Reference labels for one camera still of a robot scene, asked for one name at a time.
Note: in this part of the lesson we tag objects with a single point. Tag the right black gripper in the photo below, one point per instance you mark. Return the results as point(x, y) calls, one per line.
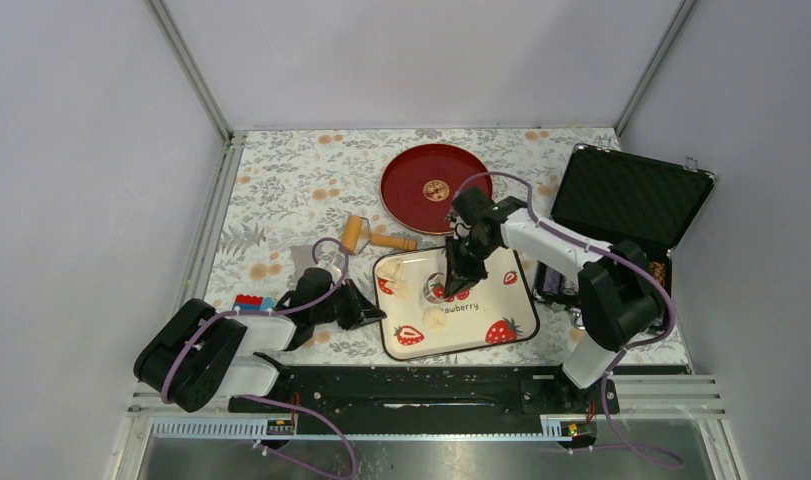
point(456, 267)

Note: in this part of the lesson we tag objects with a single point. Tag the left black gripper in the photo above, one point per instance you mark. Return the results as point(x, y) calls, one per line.
point(360, 309)

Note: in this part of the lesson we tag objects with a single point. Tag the strawberry pattern rectangular tray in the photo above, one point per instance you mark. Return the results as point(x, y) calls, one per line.
point(498, 310)

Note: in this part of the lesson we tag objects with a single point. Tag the white dough piece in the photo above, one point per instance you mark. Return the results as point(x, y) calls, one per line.
point(391, 279)

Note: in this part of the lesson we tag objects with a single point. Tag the round cut dough wrapper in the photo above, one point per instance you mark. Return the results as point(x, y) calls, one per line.
point(435, 319)

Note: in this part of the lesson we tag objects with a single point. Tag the wooden roller with handle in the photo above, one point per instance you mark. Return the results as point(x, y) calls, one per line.
point(357, 235)

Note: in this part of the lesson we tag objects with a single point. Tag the metal scraper orange handle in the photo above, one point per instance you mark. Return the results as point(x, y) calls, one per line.
point(302, 257)

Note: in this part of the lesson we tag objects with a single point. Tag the metal round cookie cutter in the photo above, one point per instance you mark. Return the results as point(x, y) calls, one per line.
point(434, 288)

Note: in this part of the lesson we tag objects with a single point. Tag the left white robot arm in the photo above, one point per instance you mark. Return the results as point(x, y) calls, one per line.
point(201, 354)

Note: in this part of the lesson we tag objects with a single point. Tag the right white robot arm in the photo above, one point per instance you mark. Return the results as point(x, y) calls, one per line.
point(618, 297)

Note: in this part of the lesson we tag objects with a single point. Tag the red round lacquer tray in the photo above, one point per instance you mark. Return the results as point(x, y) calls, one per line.
point(418, 185)

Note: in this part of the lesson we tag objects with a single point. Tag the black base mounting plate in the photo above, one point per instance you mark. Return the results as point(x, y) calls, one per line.
point(423, 400)

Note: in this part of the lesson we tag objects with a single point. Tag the colourful toy brick block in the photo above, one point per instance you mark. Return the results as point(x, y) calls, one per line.
point(245, 302)

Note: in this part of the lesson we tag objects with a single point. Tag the floral tablecloth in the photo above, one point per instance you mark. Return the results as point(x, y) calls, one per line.
point(294, 187)

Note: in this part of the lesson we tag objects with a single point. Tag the black poker chip case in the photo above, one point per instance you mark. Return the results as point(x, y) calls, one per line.
point(614, 196)

